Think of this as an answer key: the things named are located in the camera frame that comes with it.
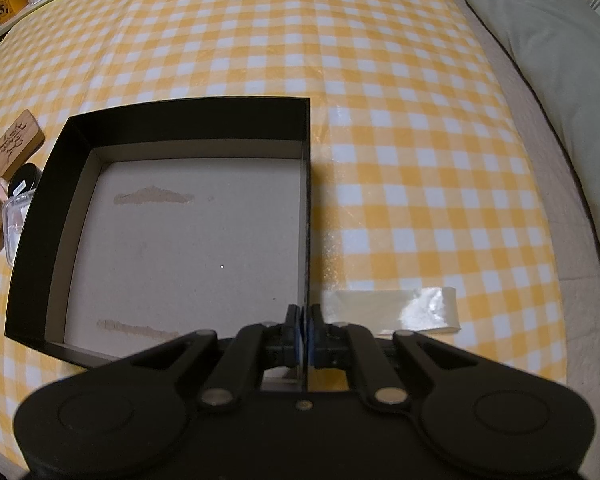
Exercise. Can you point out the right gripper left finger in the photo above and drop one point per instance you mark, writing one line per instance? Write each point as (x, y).
(255, 349)

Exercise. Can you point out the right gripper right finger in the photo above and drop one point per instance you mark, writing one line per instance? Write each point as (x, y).
(345, 357)

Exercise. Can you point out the black cardboard box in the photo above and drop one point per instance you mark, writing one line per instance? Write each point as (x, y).
(156, 219)

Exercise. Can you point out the yellow checkered tablecloth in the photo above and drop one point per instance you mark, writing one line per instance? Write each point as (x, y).
(420, 177)

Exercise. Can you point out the clear press-on nail box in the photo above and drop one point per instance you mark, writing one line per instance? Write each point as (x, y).
(14, 214)

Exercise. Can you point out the black round compact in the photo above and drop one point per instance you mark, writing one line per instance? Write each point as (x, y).
(26, 178)

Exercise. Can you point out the carved wooden block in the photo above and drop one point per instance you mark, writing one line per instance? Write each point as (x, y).
(19, 142)

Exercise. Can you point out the grey pillow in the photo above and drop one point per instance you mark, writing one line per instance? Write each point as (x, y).
(556, 46)

